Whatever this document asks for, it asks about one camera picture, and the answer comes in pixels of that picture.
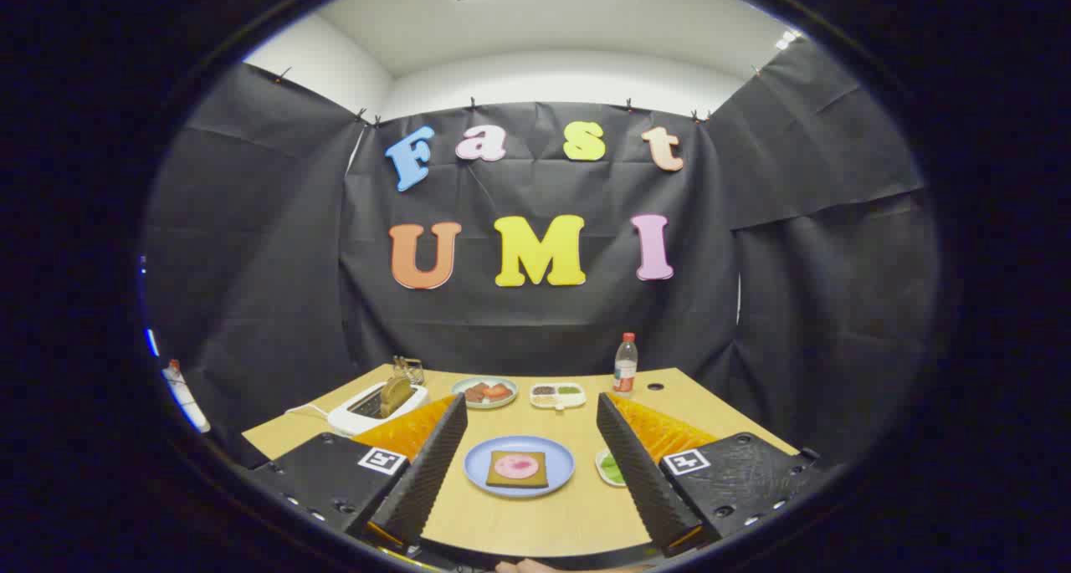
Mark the white divided condiment dish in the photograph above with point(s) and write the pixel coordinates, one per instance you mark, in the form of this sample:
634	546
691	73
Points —
558	396

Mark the pale green plate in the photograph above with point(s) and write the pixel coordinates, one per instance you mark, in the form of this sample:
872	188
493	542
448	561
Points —
502	404

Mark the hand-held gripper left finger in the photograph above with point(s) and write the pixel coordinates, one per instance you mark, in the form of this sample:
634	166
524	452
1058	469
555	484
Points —
427	481

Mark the white toaster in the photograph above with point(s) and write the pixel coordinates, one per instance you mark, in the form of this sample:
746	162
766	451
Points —
356	418

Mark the clear glass utensil holder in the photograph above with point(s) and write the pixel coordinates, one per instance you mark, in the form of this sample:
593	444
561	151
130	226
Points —
410	370

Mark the green lettuce leaf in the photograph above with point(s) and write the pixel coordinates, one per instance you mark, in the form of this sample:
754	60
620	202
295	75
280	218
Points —
612	469

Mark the white square plate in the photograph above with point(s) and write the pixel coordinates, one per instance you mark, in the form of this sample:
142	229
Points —
600	471

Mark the red tomato slices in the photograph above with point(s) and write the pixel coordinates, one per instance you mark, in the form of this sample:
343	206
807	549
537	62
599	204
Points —
498	391

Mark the pink ham slice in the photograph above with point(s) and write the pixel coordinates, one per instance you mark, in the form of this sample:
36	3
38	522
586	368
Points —
516	466

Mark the brown bread slice with ham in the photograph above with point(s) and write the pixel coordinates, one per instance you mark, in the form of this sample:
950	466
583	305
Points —
494	477

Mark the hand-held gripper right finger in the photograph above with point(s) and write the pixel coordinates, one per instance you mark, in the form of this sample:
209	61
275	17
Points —
640	481

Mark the toasted brown bread slice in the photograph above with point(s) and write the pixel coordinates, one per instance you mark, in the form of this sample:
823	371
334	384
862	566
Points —
395	396

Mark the clear water bottle red cap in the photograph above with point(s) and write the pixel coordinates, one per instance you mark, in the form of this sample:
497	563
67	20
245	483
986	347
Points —
625	368

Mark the white bottle with red cap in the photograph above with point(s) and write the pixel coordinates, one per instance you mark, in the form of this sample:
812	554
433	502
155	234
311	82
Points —
186	397

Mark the light blue plate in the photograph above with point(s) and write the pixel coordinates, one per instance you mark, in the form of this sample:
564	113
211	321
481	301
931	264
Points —
561	464

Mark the brown meat slices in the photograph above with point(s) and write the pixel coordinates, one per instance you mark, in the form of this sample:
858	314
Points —
474	394

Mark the black backdrop cloth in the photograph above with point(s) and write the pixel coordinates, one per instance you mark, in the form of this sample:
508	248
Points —
544	322

